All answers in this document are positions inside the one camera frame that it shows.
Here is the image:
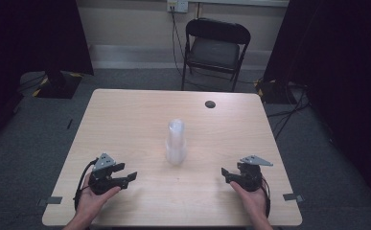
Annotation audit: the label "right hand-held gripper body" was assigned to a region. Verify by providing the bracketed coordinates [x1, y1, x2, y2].
[229, 154, 274, 193]

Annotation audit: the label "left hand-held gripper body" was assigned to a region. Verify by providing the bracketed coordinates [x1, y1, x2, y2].
[87, 152, 126, 196]

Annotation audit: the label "white plastic bottle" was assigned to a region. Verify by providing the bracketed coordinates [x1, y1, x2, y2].
[165, 118, 188, 167]

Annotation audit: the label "person's left hand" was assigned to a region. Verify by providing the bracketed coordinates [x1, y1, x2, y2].
[75, 173, 123, 222]

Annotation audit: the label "person's right hand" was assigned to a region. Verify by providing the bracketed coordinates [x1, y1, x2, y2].
[229, 180, 269, 221]

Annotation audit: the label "grey tape strip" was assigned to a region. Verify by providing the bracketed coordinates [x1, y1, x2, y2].
[282, 192, 305, 204]
[35, 195, 63, 207]

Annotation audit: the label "black stand base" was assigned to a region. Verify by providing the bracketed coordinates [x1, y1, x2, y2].
[255, 78, 291, 105]
[32, 70, 84, 100]

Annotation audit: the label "black folding chair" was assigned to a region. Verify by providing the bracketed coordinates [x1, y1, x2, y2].
[180, 17, 252, 93]

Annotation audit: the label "black curtain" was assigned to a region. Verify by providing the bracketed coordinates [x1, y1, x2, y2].
[0, 0, 95, 150]
[262, 0, 371, 209]

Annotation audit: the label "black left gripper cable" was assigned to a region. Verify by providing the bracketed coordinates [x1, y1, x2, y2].
[73, 157, 99, 213]

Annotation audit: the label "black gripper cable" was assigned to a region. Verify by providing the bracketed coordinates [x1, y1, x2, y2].
[260, 176, 272, 219]
[73, 157, 99, 213]

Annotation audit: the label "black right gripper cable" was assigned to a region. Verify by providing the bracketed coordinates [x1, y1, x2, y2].
[260, 176, 272, 219]

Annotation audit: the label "black floor cables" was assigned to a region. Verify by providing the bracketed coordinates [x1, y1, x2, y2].
[266, 80, 313, 142]

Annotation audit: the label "black wall socket cable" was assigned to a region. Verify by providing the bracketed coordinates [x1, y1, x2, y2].
[171, 6, 187, 80]

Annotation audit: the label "white wall socket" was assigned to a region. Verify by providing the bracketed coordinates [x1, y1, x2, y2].
[166, 0, 190, 14]

